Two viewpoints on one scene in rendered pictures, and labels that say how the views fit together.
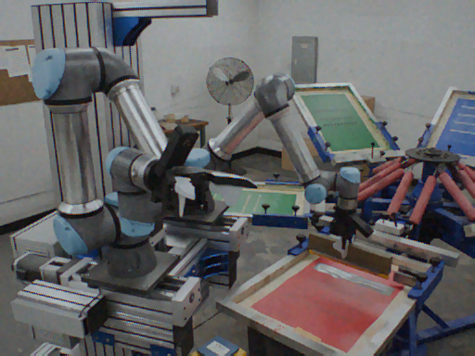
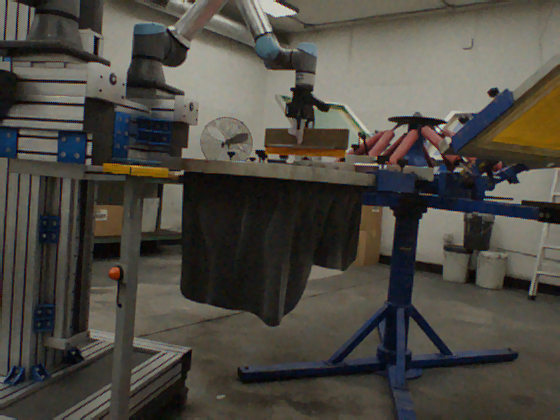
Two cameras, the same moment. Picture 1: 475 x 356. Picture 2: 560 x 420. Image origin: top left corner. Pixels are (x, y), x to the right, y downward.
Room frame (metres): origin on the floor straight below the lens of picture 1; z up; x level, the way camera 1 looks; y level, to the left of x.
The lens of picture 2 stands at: (-0.31, -0.27, 0.96)
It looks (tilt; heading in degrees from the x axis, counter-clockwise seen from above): 3 degrees down; 357
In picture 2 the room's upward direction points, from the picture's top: 5 degrees clockwise
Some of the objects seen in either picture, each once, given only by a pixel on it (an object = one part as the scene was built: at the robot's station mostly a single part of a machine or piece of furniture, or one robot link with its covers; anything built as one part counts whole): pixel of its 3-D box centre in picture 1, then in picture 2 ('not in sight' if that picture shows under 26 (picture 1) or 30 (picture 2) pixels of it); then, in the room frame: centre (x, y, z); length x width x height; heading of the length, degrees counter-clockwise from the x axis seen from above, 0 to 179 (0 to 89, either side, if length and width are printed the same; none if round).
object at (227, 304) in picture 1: (337, 287); (289, 173); (1.51, -0.37, 0.97); 0.79 x 0.58 x 0.04; 140
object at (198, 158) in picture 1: (196, 168); (149, 40); (1.66, 0.19, 1.42); 0.13 x 0.12 x 0.14; 160
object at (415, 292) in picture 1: (426, 285); (391, 181); (1.51, -0.74, 0.98); 0.30 x 0.05 x 0.07; 140
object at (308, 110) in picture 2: (344, 221); (301, 103); (1.58, -0.40, 1.23); 0.09 x 0.08 x 0.12; 50
